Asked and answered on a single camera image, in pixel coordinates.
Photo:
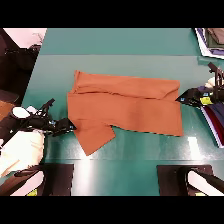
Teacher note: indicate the dark red garment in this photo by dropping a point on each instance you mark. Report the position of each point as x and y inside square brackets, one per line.
[215, 123]

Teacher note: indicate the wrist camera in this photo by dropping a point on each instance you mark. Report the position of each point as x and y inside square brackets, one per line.
[216, 71]
[46, 106]

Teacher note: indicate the dark green garment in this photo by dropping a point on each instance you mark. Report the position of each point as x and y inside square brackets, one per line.
[213, 38]

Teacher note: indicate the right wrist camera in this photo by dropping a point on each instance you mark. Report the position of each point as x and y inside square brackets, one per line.
[216, 71]

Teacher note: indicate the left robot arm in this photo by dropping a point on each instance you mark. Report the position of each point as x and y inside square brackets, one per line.
[20, 120]

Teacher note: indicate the cream garment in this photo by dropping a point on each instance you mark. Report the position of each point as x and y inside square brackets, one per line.
[23, 150]

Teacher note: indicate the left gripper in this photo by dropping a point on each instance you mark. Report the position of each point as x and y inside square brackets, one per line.
[62, 126]

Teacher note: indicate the orange T-shirt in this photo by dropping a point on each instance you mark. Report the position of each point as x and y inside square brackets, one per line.
[133, 106]

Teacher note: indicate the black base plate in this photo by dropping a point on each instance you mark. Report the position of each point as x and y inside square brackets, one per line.
[170, 180]
[60, 180]

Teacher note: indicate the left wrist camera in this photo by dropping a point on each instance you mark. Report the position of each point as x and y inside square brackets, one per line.
[46, 106]

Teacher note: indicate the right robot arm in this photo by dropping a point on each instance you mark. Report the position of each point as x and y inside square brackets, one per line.
[204, 181]

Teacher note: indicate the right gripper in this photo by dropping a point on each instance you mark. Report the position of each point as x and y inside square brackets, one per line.
[191, 97]

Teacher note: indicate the navy garment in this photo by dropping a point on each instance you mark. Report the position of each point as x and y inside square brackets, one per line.
[218, 111]

